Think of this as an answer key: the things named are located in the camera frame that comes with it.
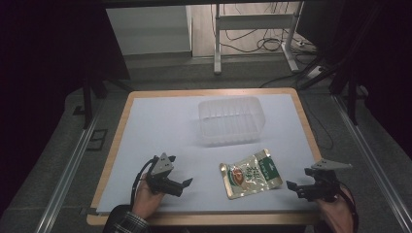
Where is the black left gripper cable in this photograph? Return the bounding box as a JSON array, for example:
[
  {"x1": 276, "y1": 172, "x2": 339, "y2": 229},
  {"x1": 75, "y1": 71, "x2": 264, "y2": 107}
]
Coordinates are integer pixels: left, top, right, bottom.
[{"x1": 129, "y1": 156, "x2": 159, "y2": 208}]

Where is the white cabinet panel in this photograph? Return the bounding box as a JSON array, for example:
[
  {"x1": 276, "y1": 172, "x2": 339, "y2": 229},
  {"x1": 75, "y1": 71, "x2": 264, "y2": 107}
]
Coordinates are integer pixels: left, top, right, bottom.
[{"x1": 105, "y1": 5, "x2": 193, "y2": 56}]

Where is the black metal stand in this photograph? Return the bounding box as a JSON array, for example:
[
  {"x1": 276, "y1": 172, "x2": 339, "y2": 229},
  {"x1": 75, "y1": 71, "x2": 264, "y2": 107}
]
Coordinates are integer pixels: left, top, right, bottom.
[
  {"x1": 329, "y1": 61, "x2": 361, "y2": 126},
  {"x1": 81, "y1": 76, "x2": 109, "y2": 130}
]

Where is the white table mat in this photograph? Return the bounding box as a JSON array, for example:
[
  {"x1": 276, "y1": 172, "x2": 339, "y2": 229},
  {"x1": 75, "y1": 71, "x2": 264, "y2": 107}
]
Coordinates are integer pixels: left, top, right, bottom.
[{"x1": 96, "y1": 93, "x2": 321, "y2": 215}]

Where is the white power strip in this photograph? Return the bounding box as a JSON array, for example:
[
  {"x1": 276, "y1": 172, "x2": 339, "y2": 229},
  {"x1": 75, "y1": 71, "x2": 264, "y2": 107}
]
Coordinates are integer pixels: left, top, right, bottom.
[{"x1": 305, "y1": 65, "x2": 326, "y2": 81}]

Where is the green and silver snack packet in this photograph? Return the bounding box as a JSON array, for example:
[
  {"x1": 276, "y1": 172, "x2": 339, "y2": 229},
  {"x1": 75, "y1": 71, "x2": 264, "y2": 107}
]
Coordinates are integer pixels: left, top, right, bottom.
[{"x1": 219, "y1": 149, "x2": 284, "y2": 200}]

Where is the clear plastic container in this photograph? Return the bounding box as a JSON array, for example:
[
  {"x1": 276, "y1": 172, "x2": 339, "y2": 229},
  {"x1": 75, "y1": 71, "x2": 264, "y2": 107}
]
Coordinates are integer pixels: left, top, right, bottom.
[{"x1": 197, "y1": 95, "x2": 267, "y2": 147}]

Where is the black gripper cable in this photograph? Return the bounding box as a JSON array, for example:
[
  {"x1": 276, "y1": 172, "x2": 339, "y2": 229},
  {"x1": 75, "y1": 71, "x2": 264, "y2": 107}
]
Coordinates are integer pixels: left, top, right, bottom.
[
  {"x1": 337, "y1": 181, "x2": 361, "y2": 233},
  {"x1": 129, "y1": 156, "x2": 159, "y2": 208}
]

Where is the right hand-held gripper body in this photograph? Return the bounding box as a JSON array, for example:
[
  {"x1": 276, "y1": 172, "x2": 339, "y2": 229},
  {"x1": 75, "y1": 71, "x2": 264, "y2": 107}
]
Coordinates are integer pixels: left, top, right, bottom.
[{"x1": 297, "y1": 157, "x2": 354, "y2": 203}]

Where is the black floor frame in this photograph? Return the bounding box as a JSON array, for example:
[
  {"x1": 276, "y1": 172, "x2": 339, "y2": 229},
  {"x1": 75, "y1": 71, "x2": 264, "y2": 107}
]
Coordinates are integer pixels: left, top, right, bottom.
[{"x1": 85, "y1": 128, "x2": 109, "y2": 151}]

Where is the tangle of black floor cables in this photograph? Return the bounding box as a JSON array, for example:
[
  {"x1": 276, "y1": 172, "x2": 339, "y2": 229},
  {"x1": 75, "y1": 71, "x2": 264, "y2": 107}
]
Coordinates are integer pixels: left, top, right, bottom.
[{"x1": 210, "y1": 2, "x2": 317, "y2": 56}]

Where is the white metal desk frame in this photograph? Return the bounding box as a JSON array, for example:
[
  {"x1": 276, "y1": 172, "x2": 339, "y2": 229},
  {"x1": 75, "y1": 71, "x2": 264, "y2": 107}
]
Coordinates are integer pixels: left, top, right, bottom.
[{"x1": 213, "y1": 1, "x2": 305, "y2": 76}]

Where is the thin black floor cable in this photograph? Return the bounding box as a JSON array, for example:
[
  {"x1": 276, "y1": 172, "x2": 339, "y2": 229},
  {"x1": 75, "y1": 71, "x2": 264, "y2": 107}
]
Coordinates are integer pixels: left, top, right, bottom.
[{"x1": 301, "y1": 95, "x2": 335, "y2": 151}]

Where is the person's right hand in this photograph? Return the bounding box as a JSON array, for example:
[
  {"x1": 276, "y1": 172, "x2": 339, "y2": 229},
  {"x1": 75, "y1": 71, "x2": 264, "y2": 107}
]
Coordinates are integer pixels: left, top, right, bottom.
[{"x1": 315, "y1": 186, "x2": 355, "y2": 233}]

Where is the aluminium floor rail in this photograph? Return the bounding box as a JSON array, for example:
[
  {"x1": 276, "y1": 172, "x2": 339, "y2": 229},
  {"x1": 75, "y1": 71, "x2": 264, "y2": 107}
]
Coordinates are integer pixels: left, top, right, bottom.
[
  {"x1": 34, "y1": 115, "x2": 100, "y2": 233},
  {"x1": 332, "y1": 94, "x2": 412, "y2": 233}
]

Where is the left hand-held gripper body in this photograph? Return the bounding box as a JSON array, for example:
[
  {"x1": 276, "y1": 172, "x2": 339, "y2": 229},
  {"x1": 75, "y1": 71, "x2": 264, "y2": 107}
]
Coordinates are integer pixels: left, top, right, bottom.
[{"x1": 145, "y1": 152, "x2": 185, "y2": 198}]

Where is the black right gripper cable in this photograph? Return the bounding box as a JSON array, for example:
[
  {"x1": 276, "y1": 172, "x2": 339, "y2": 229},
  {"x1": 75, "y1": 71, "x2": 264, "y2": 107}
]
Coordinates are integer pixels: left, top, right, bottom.
[{"x1": 337, "y1": 181, "x2": 361, "y2": 233}]

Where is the person's left hand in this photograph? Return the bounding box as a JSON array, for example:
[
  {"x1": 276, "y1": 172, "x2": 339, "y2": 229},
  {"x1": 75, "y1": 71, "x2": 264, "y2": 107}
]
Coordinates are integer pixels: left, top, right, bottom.
[{"x1": 131, "y1": 176, "x2": 165, "y2": 221}]

